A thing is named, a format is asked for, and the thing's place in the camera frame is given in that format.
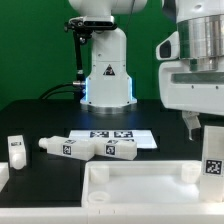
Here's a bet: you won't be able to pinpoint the black camera on mount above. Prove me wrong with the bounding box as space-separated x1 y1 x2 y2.
64 16 117 33

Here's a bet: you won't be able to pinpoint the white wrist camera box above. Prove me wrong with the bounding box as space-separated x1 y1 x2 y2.
156 31 180 60

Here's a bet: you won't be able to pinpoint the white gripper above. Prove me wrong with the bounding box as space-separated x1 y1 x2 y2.
159 61 224 141

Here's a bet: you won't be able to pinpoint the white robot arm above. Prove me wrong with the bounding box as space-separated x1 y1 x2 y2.
65 0 224 139

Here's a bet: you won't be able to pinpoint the white front rail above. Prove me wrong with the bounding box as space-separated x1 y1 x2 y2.
0 207 224 224

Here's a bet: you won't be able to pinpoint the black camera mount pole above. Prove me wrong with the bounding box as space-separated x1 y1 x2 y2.
73 32 85 82

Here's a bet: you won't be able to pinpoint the white desk top panel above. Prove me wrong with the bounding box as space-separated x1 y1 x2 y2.
81 159 224 208

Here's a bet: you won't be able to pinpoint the white left corner block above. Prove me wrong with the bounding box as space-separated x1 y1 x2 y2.
0 162 9 192

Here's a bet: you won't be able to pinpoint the black cables behind base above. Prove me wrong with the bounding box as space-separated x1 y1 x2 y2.
38 83 83 100

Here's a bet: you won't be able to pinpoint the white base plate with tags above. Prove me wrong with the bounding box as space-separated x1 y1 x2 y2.
69 130 157 149

